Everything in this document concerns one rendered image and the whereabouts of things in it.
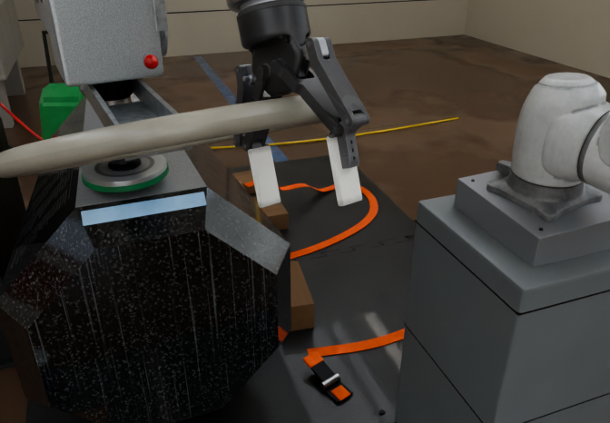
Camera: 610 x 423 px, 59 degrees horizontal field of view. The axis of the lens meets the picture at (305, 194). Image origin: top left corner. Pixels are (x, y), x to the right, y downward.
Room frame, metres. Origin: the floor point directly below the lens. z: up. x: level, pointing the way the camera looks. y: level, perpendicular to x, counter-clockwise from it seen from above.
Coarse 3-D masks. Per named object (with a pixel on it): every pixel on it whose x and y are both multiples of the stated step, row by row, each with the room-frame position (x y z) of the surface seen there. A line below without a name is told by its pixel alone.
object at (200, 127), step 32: (128, 128) 0.49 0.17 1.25; (160, 128) 0.49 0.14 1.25; (192, 128) 0.49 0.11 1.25; (224, 128) 0.50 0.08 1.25; (256, 128) 0.52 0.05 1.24; (288, 128) 0.89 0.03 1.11; (0, 160) 0.54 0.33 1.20; (32, 160) 0.50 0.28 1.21; (64, 160) 0.49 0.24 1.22; (96, 160) 0.81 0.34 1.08
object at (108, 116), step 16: (96, 96) 1.11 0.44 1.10; (144, 96) 1.20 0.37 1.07; (160, 96) 1.11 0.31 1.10; (96, 112) 1.13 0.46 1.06; (112, 112) 1.00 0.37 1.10; (128, 112) 1.14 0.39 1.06; (144, 112) 1.14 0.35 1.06; (160, 112) 1.07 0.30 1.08; (176, 112) 0.99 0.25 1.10; (128, 160) 0.87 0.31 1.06
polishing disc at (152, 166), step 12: (156, 156) 1.35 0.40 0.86; (84, 168) 1.27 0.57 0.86; (96, 168) 1.27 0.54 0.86; (144, 168) 1.27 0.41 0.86; (156, 168) 1.27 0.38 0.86; (96, 180) 1.20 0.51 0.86; (108, 180) 1.20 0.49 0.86; (120, 180) 1.20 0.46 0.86; (132, 180) 1.20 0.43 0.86; (144, 180) 1.22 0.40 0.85
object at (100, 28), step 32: (64, 0) 1.17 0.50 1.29; (96, 0) 1.20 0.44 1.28; (128, 0) 1.23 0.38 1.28; (64, 32) 1.16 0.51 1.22; (96, 32) 1.19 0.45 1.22; (128, 32) 1.22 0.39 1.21; (64, 64) 1.16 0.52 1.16; (96, 64) 1.19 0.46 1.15; (128, 64) 1.22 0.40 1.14; (160, 64) 1.25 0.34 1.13
